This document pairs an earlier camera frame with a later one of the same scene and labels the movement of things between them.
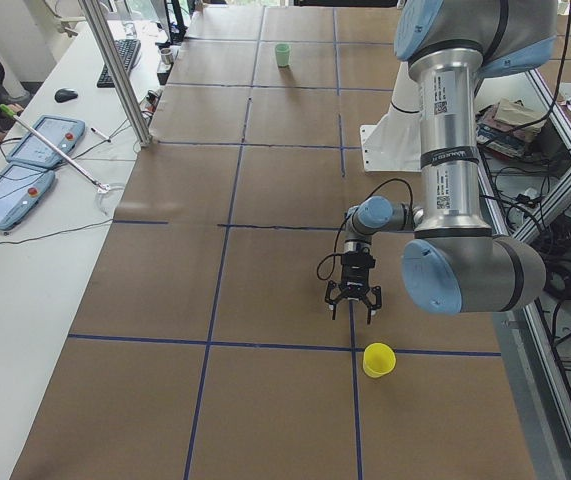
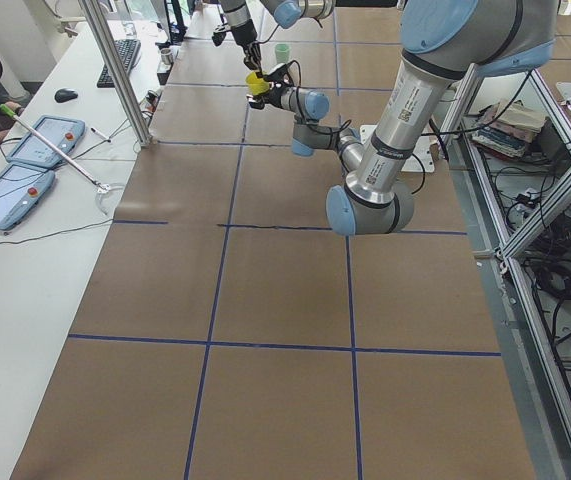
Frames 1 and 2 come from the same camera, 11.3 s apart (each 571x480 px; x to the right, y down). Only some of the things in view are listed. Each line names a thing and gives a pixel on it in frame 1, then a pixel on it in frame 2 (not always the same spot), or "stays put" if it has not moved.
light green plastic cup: x=283 y=51 stays put
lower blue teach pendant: x=12 y=197 stays put
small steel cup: x=167 y=55 stays put
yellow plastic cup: x=379 y=359 → x=255 y=84
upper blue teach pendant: x=63 y=132 stays put
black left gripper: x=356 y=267 → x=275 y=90
